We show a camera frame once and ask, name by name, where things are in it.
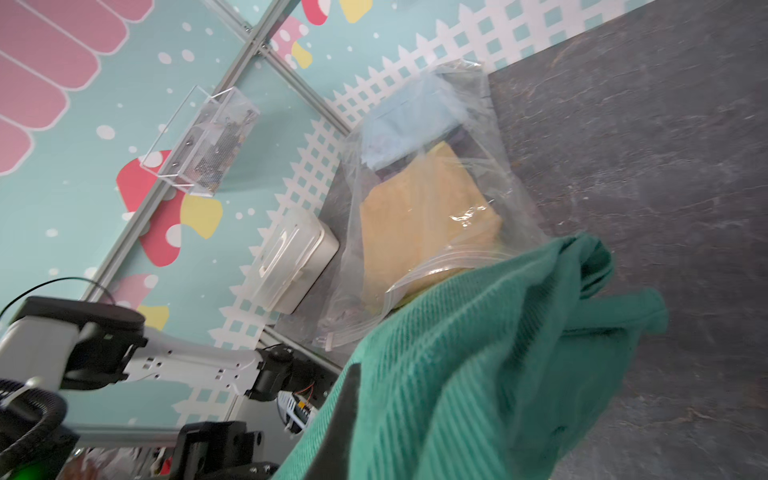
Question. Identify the clear plastic vacuum bag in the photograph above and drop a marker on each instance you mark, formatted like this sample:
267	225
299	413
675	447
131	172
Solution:
336	317

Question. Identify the green trousers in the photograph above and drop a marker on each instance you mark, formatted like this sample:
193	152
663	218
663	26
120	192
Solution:
496	373

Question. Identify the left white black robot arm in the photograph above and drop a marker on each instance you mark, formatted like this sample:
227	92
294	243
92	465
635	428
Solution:
53	344

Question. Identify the tan folded garment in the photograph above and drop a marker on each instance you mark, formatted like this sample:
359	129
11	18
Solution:
419	213

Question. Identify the translucent plastic storage box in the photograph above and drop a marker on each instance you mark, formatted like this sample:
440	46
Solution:
290	262

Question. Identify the light blue folded garment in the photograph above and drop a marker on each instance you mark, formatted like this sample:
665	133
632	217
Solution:
416	114

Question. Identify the white wire mesh basket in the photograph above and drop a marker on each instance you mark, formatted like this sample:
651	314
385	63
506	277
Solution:
198	145

